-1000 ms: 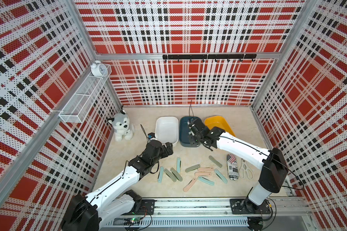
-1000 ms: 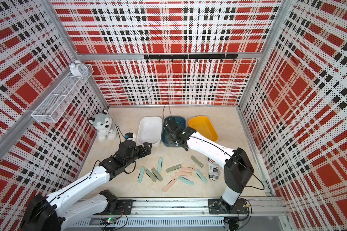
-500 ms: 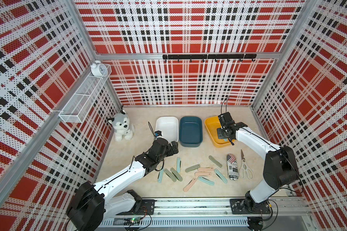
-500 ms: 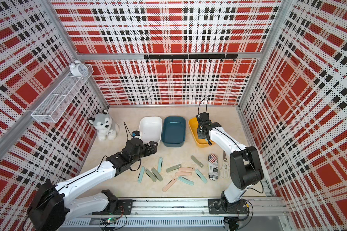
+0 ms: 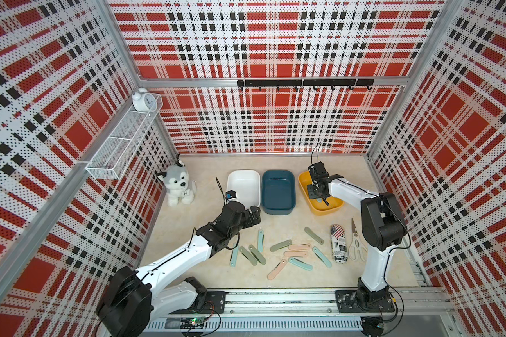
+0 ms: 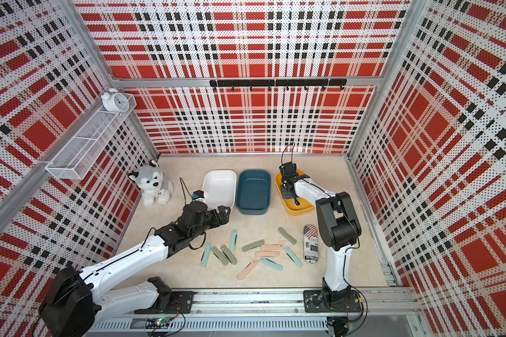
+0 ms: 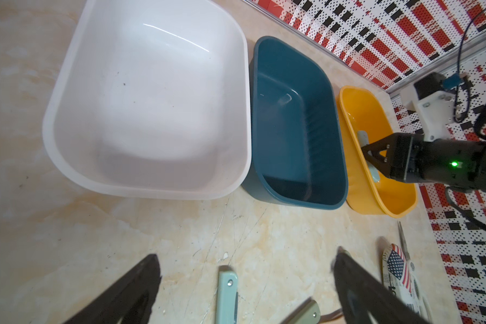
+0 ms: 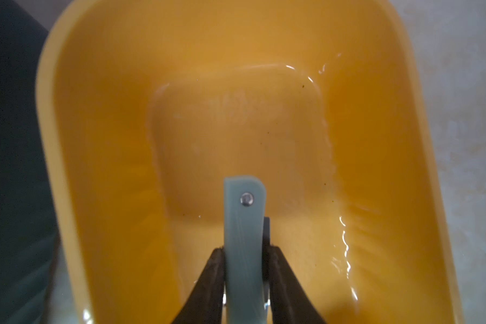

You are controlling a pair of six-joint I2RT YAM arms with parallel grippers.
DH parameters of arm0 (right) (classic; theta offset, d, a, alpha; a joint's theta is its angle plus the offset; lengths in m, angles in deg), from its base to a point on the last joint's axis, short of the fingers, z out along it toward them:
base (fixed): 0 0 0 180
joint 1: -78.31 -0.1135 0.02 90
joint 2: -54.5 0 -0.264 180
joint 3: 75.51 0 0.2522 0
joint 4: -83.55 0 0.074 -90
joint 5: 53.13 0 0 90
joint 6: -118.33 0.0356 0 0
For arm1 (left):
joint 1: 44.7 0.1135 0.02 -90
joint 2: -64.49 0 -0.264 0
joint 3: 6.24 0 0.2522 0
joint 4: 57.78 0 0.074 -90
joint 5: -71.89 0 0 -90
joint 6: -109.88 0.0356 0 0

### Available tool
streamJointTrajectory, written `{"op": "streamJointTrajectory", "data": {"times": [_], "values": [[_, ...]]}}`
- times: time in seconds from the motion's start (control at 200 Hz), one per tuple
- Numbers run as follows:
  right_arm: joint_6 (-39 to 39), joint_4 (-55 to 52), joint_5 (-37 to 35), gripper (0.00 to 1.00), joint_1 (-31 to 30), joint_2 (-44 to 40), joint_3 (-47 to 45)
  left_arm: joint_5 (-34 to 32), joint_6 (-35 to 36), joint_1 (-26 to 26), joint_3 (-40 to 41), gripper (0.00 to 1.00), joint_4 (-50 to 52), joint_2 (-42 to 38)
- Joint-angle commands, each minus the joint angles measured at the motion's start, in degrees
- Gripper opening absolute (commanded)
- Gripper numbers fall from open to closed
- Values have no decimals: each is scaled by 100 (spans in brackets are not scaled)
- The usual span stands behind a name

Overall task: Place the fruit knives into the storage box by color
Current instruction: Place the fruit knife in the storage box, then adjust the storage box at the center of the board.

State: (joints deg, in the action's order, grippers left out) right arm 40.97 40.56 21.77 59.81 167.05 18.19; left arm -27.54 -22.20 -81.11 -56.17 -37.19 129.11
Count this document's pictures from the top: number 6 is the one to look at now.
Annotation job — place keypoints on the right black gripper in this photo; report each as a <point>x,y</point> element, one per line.
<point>284,192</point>

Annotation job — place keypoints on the olive knife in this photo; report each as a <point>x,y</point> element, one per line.
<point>253,245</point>
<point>287,235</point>

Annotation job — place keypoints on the mint knife right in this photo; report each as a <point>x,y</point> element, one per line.
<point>294,258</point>

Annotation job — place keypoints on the mint knife upright middle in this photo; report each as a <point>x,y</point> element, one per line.
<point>232,245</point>

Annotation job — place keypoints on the pink knife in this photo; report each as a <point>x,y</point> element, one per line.
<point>247,270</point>
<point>272,247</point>
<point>267,254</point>

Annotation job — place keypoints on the white storage box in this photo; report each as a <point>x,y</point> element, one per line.
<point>219,187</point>

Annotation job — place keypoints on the mint knife far left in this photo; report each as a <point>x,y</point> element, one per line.
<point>205,255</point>

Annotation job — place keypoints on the black wall hook rail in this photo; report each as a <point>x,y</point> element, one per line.
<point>251,83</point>

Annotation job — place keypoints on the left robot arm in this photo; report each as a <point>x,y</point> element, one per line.
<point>78,299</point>

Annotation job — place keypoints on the white alarm clock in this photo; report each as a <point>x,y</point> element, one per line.
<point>115,101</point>

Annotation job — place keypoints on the mint knife lower centre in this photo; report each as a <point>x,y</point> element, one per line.
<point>271,264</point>

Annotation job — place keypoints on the olive knife left one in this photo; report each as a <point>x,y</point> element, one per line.
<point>220,256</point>

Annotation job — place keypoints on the dark teal storage box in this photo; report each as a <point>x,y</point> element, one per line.
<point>253,196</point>

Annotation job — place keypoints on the white wire mesh shelf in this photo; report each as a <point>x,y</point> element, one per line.
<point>78,155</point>

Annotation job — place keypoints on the green circuit board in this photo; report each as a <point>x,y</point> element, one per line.
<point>158,323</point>

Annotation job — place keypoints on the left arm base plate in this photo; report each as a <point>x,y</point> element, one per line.
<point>173,302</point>

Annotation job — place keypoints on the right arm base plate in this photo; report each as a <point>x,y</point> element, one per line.
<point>325,301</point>

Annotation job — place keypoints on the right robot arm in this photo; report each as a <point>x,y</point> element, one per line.
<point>338,226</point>

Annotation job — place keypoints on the yellow storage box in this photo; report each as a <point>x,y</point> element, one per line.
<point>290,206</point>

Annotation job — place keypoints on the olive knife left two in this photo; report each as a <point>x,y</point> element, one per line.
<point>228,254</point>

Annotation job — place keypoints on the husky plush toy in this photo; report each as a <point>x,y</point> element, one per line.
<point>155,186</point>

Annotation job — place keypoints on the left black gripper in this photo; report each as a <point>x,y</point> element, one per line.
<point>225,218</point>

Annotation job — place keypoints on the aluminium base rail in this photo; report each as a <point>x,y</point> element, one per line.
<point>289,302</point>

